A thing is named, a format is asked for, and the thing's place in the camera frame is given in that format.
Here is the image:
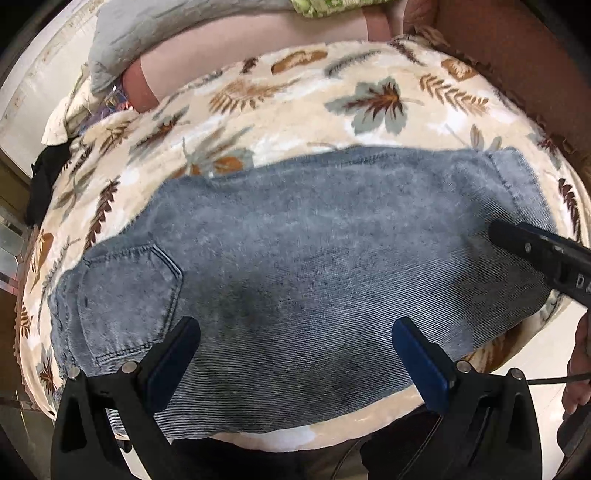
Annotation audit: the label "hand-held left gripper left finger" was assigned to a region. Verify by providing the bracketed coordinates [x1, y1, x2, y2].
[50, 316, 201, 480]

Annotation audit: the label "brown upholstered furniture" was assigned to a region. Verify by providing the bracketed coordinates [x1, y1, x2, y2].
[399, 0, 591, 155]

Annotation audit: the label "black cable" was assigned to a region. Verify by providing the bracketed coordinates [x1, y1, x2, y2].
[526, 376, 591, 386]

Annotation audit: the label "black cloth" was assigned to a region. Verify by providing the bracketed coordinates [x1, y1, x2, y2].
[30, 141, 73, 225]

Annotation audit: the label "person's dark clothing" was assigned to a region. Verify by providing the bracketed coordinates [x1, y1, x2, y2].
[168, 404, 444, 480]

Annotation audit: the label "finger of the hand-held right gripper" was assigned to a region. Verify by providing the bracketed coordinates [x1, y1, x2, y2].
[488, 219, 570, 296]

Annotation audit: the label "grey quilted pillow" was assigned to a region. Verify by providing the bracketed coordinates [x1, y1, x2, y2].
[87, 0, 298, 95]

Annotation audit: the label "wooden door with glass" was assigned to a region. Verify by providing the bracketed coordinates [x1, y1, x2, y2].
[0, 191, 34, 298]

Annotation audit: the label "pink bolster pillow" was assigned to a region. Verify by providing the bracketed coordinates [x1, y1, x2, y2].
[122, 8, 393, 114]

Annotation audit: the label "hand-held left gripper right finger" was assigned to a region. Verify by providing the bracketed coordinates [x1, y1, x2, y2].
[392, 316, 544, 480]

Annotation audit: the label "white ornate headboard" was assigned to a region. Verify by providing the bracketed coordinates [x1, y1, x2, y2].
[0, 0, 100, 160]

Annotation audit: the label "white crumpled cloth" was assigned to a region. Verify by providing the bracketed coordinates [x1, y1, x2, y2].
[41, 69, 108, 145]

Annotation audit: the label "person's right hand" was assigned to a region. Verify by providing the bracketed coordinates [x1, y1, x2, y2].
[561, 316, 591, 416]

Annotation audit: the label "leaf print blanket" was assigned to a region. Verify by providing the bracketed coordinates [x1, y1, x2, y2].
[14, 37, 591, 455]

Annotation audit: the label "colourful shiny wrapper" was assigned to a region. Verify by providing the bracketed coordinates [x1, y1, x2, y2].
[98, 84, 129, 117]

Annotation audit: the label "blue denim pants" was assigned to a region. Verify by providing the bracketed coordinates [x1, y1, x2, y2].
[48, 145, 557, 437]

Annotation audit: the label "green patterned blanket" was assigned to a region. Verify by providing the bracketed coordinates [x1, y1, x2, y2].
[290, 0, 386, 20]

